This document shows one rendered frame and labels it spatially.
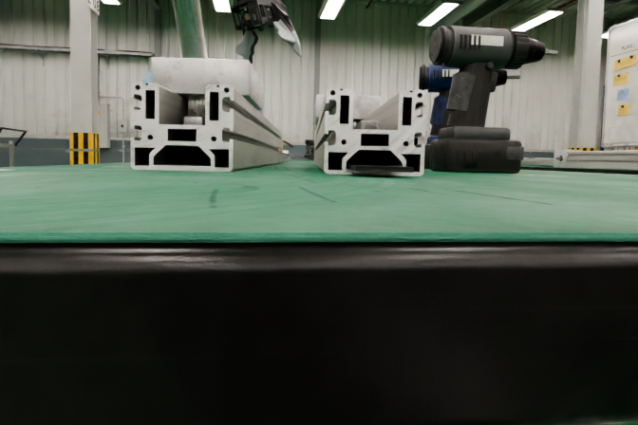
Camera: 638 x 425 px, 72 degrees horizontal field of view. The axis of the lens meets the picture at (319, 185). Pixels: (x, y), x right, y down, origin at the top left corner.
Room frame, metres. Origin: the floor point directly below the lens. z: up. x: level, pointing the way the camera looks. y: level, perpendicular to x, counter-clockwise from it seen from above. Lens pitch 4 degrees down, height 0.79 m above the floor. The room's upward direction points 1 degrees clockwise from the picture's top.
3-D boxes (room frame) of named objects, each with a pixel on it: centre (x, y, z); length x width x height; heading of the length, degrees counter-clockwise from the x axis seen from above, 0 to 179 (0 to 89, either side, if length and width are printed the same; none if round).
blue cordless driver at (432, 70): (0.91, -0.30, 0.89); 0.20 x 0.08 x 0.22; 80
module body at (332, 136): (0.84, -0.04, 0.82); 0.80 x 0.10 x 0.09; 1
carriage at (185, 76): (0.58, 0.14, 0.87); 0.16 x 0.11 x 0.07; 1
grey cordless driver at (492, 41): (0.68, -0.27, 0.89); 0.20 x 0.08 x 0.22; 97
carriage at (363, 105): (0.84, -0.04, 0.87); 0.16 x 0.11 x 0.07; 1
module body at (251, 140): (0.83, 0.15, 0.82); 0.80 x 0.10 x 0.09; 1
